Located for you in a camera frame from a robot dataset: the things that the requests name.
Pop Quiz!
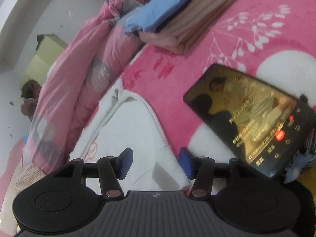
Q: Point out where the white garment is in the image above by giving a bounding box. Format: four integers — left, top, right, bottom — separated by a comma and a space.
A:
70, 79, 191, 193

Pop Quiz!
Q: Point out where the pink folded clothes stack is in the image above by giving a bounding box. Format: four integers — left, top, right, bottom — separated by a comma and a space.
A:
138, 0, 235, 55

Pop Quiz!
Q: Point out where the black smartphone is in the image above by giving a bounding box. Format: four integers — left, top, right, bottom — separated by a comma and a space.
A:
183, 64, 315, 178

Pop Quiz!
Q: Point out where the person lying in bed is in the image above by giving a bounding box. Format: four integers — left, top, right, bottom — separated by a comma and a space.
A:
20, 79, 41, 121

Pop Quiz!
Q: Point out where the pink grey floral quilt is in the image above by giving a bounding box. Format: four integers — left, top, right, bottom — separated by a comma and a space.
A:
22, 0, 146, 174

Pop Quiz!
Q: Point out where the yellow-green cabinet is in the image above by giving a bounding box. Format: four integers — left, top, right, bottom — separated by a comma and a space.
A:
23, 34, 68, 86

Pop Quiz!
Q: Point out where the blue folded garment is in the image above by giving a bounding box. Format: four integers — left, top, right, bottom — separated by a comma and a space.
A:
124, 0, 191, 35

